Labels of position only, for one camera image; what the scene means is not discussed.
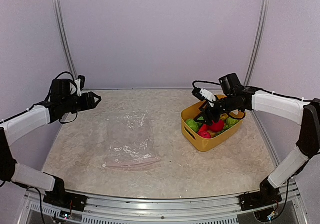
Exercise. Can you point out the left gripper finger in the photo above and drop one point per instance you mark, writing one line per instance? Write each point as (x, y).
(94, 98)
(90, 105)

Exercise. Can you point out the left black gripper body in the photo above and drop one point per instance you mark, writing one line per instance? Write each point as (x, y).
(70, 107)

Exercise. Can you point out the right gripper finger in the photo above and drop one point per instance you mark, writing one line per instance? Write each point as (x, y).
(216, 115)
(204, 117)

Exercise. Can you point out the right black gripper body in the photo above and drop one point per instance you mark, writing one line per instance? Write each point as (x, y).
(228, 103)

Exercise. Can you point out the red toy tomato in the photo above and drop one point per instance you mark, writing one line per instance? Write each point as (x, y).
(217, 126)

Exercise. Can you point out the orange toy carrot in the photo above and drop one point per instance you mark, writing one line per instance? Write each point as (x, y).
(203, 128)

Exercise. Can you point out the green toy apple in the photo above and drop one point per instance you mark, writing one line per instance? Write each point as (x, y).
(231, 121)

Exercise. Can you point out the clear zip top bag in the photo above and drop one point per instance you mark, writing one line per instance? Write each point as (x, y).
(129, 141)

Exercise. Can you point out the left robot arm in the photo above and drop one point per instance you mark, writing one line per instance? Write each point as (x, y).
(66, 96)

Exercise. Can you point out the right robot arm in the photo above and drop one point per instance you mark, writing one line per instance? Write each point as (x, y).
(298, 113)

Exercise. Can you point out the green toy cabbage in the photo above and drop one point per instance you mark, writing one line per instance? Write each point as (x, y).
(195, 126)

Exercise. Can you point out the green toy grapes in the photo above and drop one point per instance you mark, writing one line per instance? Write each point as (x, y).
(225, 128)

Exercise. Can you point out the red toy apple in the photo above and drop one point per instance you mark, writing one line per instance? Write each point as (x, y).
(204, 134)

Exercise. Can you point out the yellow plastic basket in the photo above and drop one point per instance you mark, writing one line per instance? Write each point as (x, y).
(203, 144)

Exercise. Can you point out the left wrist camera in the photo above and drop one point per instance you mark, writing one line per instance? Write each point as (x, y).
(76, 86)

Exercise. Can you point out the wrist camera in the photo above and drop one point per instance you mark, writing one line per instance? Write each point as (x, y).
(76, 86)
(203, 94)

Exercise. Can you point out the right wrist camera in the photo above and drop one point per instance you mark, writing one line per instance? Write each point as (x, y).
(203, 94)

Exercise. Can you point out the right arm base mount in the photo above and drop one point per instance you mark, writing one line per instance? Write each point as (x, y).
(255, 200)

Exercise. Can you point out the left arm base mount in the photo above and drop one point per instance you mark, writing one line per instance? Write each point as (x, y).
(70, 201)

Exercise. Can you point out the left aluminium frame post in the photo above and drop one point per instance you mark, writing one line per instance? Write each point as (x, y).
(63, 37)

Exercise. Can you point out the aluminium frame post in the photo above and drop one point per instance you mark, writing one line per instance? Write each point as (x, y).
(63, 37)
(257, 41)

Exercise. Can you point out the aluminium front rail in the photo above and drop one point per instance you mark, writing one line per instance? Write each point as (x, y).
(225, 209)

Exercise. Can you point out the right aluminium frame post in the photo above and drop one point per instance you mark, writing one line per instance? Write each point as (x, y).
(257, 41)

